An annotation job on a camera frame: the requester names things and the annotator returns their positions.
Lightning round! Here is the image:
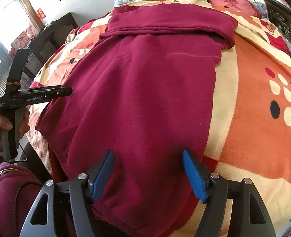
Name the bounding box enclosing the maroon sleeve forearm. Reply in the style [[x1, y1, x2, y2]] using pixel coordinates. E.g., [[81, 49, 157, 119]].
[[0, 143, 51, 236]]

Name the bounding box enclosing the dark wooden side cabinet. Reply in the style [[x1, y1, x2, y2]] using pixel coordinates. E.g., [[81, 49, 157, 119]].
[[0, 12, 79, 107]]

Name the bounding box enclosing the dark red fleece garment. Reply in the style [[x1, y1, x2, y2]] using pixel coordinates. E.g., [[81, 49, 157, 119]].
[[36, 3, 238, 236]]

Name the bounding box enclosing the red heart cushion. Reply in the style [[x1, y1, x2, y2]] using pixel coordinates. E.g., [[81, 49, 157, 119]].
[[208, 0, 262, 18]]

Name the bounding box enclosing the dark carved wooden headboard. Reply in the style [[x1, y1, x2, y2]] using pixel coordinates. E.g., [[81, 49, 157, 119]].
[[264, 0, 291, 43]]

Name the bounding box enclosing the orange red patterned blanket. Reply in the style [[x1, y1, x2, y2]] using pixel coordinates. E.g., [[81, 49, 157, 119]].
[[27, 0, 291, 236]]

